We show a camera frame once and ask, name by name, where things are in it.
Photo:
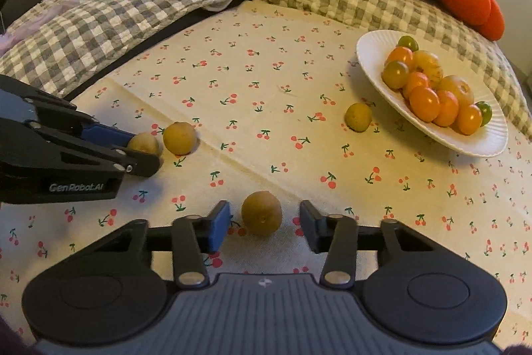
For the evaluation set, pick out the small orange tangerine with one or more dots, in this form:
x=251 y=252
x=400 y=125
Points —
x=424 y=103
x=447 y=107
x=469 y=118
x=415 y=81
x=400 y=55

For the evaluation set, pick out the yellow-brown round fruit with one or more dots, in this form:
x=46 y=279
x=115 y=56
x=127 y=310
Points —
x=262 y=213
x=179 y=138
x=358 y=117
x=145 y=143

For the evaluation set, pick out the large yellow round fruit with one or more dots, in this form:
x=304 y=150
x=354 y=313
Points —
x=457 y=86
x=428 y=64

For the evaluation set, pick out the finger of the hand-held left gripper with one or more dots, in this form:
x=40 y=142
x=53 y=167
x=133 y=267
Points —
x=141 y=165
x=108 y=135

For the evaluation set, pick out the green tangerine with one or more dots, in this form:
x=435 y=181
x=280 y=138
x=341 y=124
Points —
x=408 y=43
x=395 y=74
x=485 y=111

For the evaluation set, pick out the cherry print bed sheet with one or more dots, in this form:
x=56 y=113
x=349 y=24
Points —
x=270 y=89

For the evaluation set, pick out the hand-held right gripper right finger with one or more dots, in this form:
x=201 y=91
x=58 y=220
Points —
x=309 y=226

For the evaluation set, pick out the grey checked blanket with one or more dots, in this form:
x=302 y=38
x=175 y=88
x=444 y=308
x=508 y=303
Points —
x=104 y=18

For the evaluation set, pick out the white ribbed plate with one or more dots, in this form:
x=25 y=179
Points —
x=374 y=55

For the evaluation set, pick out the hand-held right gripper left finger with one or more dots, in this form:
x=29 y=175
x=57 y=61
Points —
x=219 y=228

